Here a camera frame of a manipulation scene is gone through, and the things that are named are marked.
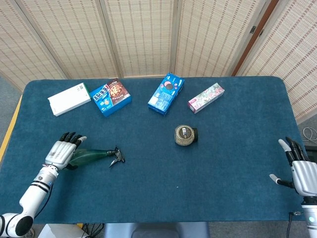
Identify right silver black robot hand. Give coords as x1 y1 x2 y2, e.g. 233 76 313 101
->
269 136 317 197

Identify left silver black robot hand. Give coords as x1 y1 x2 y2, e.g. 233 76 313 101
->
44 131 88 172

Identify green spray bottle black trigger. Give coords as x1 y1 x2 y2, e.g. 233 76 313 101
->
64 146 126 171

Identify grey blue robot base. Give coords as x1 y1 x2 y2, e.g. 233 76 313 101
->
103 222 211 238

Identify white rectangular box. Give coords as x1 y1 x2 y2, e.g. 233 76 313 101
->
47 82 92 117

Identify yellow table edge strip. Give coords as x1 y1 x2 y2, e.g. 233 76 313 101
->
0 95 23 162

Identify blue chocolate chip cookie box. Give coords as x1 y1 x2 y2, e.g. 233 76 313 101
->
89 78 132 118

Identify white floor box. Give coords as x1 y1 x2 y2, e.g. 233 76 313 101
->
38 223 86 238

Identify blue felt table mat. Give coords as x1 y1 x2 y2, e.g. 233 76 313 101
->
0 76 317 225

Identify narrow bamboo folding screen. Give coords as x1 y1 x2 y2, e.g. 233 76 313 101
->
235 0 317 124

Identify blue sandwich cookie box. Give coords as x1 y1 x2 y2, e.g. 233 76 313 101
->
147 72 186 117

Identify glass jar with black lid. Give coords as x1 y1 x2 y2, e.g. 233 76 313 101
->
174 124 199 146

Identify pink floral long box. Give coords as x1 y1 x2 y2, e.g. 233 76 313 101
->
187 82 225 115

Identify wide bamboo folding screen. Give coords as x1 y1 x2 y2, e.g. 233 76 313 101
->
0 0 273 91

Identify white coiled cable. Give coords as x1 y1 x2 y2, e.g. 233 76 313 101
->
302 126 317 143

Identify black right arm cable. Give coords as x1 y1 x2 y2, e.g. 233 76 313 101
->
286 211 304 238

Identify black floor cables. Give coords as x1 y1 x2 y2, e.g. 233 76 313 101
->
80 223 105 238

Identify brown wooden post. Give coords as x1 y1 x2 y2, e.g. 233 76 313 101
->
232 0 280 76

